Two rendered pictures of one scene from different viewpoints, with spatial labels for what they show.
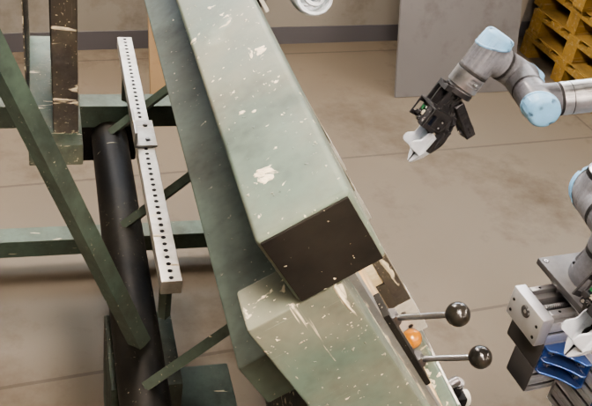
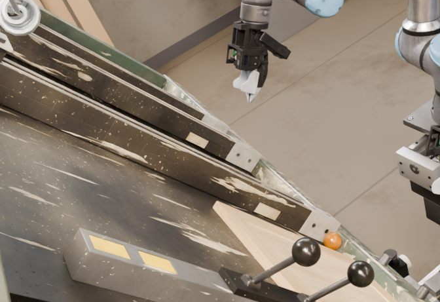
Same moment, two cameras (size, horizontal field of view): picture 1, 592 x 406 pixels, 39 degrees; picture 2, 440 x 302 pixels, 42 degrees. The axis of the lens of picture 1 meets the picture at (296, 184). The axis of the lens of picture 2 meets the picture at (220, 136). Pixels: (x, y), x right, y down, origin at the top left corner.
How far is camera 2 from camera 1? 0.58 m
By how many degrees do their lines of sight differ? 5
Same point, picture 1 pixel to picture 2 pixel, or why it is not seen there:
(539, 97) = not seen: outside the picture
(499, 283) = (401, 141)
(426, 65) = (277, 18)
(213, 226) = not seen: outside the picture
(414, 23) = not seen: outside the picture
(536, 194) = (397, 63)
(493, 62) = not seen: outside the picture
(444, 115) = (253, 50)
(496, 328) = not seen: hidden behind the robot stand
